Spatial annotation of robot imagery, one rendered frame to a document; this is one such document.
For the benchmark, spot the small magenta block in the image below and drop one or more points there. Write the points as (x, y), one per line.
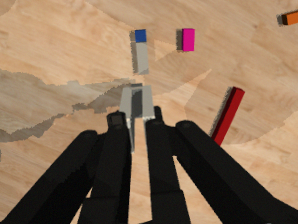
(188, 39)

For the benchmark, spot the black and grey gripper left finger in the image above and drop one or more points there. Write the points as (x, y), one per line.
(58, 194)

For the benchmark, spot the grey rectangular bar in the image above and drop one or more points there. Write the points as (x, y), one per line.
(137, 99)
(142, 57)

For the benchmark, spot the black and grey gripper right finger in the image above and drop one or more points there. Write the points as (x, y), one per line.
(234, 195)

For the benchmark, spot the small blue block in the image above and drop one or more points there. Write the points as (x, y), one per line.
(140, 35)

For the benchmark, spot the red rod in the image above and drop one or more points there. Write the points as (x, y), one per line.
(227, 115)

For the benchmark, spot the orange rod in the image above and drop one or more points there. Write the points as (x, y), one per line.
(290, 18)

